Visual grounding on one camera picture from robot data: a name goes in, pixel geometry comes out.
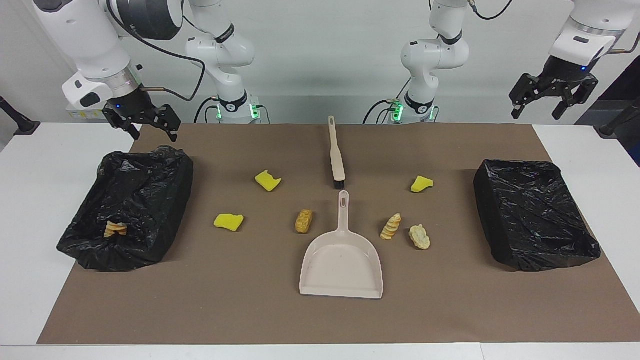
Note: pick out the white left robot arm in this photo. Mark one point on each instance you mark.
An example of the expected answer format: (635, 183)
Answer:
(435, 55)

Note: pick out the notched yellow sponge piece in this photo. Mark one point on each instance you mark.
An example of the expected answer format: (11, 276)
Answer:
(268, 180)

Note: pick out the small yellow sponge piece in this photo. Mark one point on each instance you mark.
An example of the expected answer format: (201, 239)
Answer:
(422, 184)

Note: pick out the golden corn-shaped bread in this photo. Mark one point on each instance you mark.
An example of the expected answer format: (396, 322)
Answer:
(304, 221)

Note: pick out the beige plastic dustpan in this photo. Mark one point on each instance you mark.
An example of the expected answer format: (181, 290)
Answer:
(342, 260)

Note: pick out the white power box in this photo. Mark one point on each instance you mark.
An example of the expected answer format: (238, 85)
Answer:
(75, 114)

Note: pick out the pale lumpy bread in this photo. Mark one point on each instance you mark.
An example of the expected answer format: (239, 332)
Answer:
(419, 236)

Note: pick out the oblong yellow sponge piece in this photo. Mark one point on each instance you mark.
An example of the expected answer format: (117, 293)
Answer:
(228, 221)

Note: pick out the small striped croissant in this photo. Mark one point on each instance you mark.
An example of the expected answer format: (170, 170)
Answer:
(115, 229)

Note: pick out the beige hand brush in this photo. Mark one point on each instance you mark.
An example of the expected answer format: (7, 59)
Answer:
(336, 160)

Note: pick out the dark side panel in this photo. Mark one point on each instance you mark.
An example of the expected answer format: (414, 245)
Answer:
(625, 85)

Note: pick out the striped croissant bread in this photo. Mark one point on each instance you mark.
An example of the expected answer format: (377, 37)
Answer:
(391, 226)

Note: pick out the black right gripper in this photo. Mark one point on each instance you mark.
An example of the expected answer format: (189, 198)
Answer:
(131, 102)

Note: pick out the black stand leg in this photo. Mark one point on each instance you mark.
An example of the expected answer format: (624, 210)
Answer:
(617, 120)
(20, 122)

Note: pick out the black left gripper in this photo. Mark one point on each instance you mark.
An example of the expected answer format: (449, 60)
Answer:
(567, 75)

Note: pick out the black bag-lined bin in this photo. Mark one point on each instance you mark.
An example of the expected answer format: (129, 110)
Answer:
(140, 200)
(535, 215)

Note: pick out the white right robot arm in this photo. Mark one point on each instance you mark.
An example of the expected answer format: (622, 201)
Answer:
(85, 40)

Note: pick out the brown table mat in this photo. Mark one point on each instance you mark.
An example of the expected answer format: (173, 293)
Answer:
(250, 300)

